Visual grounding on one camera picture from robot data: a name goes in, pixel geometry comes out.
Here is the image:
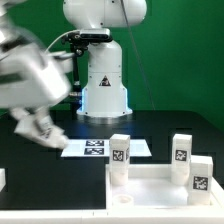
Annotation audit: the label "white obstacle bar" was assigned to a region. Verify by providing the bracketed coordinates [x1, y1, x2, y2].
[0, 169, 6, 192]
[0, 209, 224, 224]

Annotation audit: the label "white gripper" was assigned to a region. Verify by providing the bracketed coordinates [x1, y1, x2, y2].
[0, 28, 73, 129]

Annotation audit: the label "black cables on table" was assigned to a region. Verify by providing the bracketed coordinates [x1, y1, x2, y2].
[66, 92, 83, 111]

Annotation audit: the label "grey cable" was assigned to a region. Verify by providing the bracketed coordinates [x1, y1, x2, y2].
[44, 29, 79, 54]

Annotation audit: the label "white square table top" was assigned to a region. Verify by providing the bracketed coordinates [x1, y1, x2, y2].
[105, 163, 224, 210]

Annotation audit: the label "paper sheet with markers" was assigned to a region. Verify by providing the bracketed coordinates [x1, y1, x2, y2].
[61, 139, 151, 157]

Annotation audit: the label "white obstacle front bar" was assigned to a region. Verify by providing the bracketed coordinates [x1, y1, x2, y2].
[0, 209, 224, 224]

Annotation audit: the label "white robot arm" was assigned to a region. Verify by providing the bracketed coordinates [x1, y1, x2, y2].
[0, 0, 147, 119]

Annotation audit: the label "white obstacle left bar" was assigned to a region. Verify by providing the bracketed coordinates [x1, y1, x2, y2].
[0, 169, 6, 192]

